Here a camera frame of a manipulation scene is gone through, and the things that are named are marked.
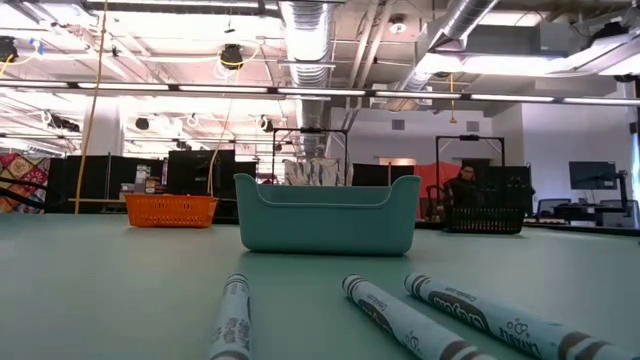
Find blue crayon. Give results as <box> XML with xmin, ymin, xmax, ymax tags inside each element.
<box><xmin>403</xmin><ymin>272</ymin><xmax>640</xmax><ymax>360</ymax></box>
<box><xmin>208</xmin><ymin>273</ymin><xmax>251</xmax><ymax>360</ymax></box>
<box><xmin>342</xmin><ymin>273</ymin><xmax>496</xmax><ymax>360</ymax></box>

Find white patterned cloth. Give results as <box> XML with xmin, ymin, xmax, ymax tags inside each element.
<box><xmin>283</xmin><ymin>158</ymin><xmax>347</xmax><ymax>187</ymax></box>

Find clear centre tray with screws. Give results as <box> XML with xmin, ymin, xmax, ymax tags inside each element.
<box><xmin>233</xmin><ymin>173</ymin><xmax>422</xmax><ymax>257</ymax></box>

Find black partition panel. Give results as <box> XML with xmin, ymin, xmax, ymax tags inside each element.
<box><xmin>474</xmin><ymin>164</ymin><xmax>534</xmax><ymax>206</ymax></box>
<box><xmin>47</xmin><ymin>154</ymin><xmax>166</xmax><ymax>215</ymax></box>
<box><xmin>351</xmin><ymin>163</ymin><xmax>416</xmax><ymax>188</ymax></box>

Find red cloth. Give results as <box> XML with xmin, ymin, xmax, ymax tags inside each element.
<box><xmin>412</xmin><ymin>161</ymin><xmax>464</xmax><ymax>221</ymax></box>

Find large black monitor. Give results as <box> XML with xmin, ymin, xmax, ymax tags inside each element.
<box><xmin>166</xmin><ymin>148</ymin><xmax>237</xmax><ymax>197</ymax></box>

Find person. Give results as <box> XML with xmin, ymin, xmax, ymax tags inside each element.
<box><xmin>441</xmin><ymin>162</ymin><xmax>485</xmax><ymax>209</ymax></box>

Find orange plastic basket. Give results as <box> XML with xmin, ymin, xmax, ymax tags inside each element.
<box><xmin>123</xmin><ymin>193</ymin><xmax>219</xmax><ymax>230</ymax></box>

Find black plastic basket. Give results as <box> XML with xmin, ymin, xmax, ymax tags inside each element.
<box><xmin>443</xmin><ymin>204</ymin><xmax>526</xmax><ymax>235</ymax></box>

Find stacked small boxes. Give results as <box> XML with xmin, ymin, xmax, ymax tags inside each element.
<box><xmin>132</xmin><ymin>163</ymin><xmax>167</xmax><ymax>196</ymax></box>

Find office desk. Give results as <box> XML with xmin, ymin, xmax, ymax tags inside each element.
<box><xmin>519</xmin><ymin>198</ymin><xmax>640</xmax><ymax>232</ymax></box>

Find colourful patterned quilt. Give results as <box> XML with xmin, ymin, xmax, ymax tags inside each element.
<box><xmin>0</xmin><ymin>152</ymin><xmax>51</xmax><ymax>215</ymax></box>

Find black monitor stand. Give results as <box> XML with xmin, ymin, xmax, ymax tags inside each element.
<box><xmin>615</xmin><ymin>169</ymin><xmax>632</xmax><ymax>211</ymax></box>

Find black frame stand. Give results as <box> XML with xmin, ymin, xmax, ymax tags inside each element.
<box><xmin>271</xmin><ymin>127</ymin><xmax>350</xmax><ymax>187</ymax></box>
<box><xmin>434</xmin><ymin>133</ymin><xmax>506</xmax><ymax>174</ymax></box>

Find yellow cable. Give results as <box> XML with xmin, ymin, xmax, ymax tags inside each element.
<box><xmin>206</xmin><ymin>42</ymin><xmax>264</xmax><ymax>196</ymax></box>
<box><xmin>73</xmin><ymin>0</ymin><xmax>110</xmax><ymax>215</ymax></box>

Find ribbed silver air duct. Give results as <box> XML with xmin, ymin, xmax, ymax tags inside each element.
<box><xmin>399</xmin><ymin>0</ymin><xmax>501</xmax><ymax>96</ymax></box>
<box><xmin>277</xmin><ymin>0</ymin><xmax>335</xmax><ymax>156</ymax></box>

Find yellow hanging cord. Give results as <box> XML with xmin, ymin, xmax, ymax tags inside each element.
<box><xmin>448</xmin><ymin>73</ymin><xmax>459</xmax><ymax>125</ymax></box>

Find black cable reel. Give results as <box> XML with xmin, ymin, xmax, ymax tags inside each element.
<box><xmin>219</xmin><ymin>43</ymin><xmax>245</xmax><ymax>70</ymax></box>

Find white rectangular air duct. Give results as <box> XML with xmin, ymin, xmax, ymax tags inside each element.
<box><xmin>407</xmin><ymin>22</ymin><xmax>640</xmax><ymax>81</ymax></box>

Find wall monitor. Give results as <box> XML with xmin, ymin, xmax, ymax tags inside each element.
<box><xmin>568</xmin><ymin>160</ymin><xmax>618</xmax><ymax>191</ymax></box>

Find black cable loop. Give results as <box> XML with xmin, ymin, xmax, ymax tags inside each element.
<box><xmin>0</xmin><ymin>177</ymin><xmax>52</xmax><ymax>211</ymax></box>

